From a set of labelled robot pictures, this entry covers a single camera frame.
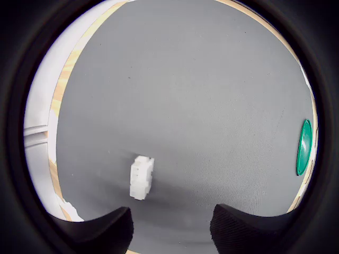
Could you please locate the round green lid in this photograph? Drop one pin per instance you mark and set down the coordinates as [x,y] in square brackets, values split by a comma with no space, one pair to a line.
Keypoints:
[304,148]

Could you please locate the white partition panel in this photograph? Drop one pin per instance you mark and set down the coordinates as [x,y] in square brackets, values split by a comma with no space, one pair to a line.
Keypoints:
[37,172]
[42,92]

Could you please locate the small white plastic terminal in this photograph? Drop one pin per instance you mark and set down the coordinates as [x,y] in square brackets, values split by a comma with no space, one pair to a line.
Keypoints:
[140,177]

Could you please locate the white tape strip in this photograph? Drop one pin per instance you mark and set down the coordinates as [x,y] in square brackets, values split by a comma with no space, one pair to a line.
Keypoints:
[306,78]
[71,210]

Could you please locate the dark grey mat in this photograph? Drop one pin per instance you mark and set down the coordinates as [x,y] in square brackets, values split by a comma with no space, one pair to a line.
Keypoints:
[185,79]

